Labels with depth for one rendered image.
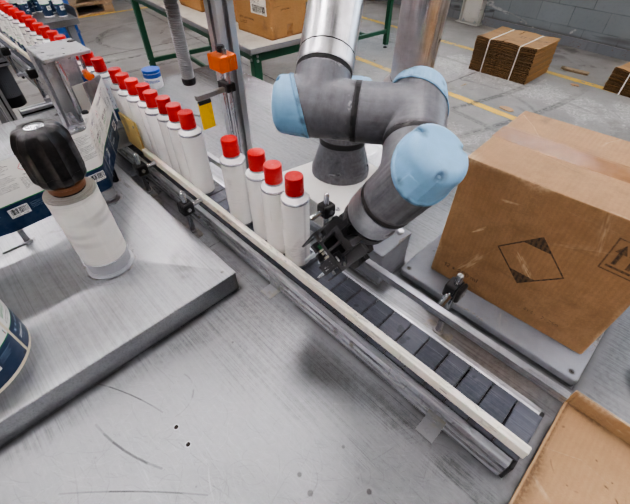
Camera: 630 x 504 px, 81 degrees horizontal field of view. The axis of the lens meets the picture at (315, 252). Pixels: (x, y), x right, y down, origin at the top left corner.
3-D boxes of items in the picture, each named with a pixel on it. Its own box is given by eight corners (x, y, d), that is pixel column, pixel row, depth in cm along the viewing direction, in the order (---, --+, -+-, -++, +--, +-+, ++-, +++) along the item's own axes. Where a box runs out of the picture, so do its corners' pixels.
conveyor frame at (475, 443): (73, 114, 136) (67, 101, 133) (103, 105, 142) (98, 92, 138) (500, 479, 53) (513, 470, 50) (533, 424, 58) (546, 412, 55)
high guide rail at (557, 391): (162, 129, 103) (161, 124, 102) (166, 127, 104) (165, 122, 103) (562, 403, 49) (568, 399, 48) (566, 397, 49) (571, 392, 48)
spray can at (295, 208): (280, 259, 77) (272, 175, 62) (298, 247, 80) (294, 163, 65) (297, 272, 74) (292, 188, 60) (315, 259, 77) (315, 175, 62)
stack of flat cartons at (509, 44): (466, 68, 403) (475, 35, 380) (491, 57, 429) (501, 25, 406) (524, 85, 370) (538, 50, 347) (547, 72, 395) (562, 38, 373)
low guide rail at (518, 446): (143, 155, 103) (141, 149, 102) (147, 154, 104) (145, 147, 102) (522, 459, 49) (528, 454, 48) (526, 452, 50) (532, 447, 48)
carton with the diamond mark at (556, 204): (429, 268, 79) (466, 155, 60) (481, 216, 92) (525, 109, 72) (581, 356, 65) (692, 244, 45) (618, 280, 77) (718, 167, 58)
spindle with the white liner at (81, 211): (80, 263, 76) (-10, 125, 55) (122, 242, 81) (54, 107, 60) (98, 287, 72) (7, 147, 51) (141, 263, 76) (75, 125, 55)
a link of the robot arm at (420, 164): (474, 132, 40) (475, 195, 37) (415, 184, 50) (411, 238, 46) (413, 102, 39) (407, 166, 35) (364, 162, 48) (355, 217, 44)
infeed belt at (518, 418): (76, 110, 136) (71, 99, 133) (99, 103, 140) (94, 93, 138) (507, 470, 53) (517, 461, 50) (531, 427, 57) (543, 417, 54)
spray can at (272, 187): (262, 247, 79) (251, 163, 65) (281, 236, 82) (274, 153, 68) (278, 260, 77) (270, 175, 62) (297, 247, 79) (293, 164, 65)
